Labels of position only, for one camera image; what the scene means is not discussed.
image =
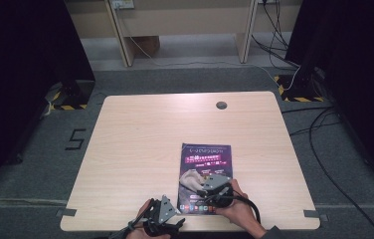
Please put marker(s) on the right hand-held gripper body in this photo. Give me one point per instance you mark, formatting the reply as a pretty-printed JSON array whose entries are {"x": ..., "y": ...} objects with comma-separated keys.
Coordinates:
[{"x": 220, "y": 197}]

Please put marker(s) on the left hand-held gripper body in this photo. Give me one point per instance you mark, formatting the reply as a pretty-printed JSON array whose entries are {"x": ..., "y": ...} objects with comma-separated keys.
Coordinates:
[{"x": 160, "y": 225}]

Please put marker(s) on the red illustrated magazine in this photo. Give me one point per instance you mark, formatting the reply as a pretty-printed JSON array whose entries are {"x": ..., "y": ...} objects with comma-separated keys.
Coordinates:
[{"x": 205, "y": 159}]

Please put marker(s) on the person's left hand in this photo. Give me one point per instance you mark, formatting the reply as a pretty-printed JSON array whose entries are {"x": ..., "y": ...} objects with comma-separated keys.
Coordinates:
[{"x": 142, "y": 236}]

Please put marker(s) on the person's right hand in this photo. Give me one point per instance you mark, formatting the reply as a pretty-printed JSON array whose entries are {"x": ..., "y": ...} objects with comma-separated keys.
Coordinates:
[{"x": 241, "y": 212}]

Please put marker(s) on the grey tape piece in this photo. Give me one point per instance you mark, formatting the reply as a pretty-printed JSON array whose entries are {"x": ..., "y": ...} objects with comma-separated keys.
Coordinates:
[
  {"x": 314, "y": 215},
  {"x": 66, "y": 212}
]

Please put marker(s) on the black stand base striped tape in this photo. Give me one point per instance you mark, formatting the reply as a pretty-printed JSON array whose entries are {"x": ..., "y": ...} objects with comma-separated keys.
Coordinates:
[
  {"x": 301, "y": 88},
  {"x": 75, "y": 94}
]

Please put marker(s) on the brown cardboard box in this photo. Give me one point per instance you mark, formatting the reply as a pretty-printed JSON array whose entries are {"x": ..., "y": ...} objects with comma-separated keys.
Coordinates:
[{"x": 147, "y": 45}]

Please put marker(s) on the beige wooden desk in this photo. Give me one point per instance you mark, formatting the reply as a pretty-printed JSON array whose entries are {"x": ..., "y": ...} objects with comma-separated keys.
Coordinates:
[{"x": 181, "y": 23}]

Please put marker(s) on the black curtain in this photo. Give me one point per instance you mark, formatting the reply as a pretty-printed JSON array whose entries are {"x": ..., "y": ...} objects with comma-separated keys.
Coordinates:
[
  {"x": 357, "y": 66},
  {"x": 19, "y": 83}
]

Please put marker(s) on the white power socket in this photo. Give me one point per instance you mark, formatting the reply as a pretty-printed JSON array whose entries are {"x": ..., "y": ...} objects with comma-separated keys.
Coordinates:
[{"x": 122, "y": 4}]

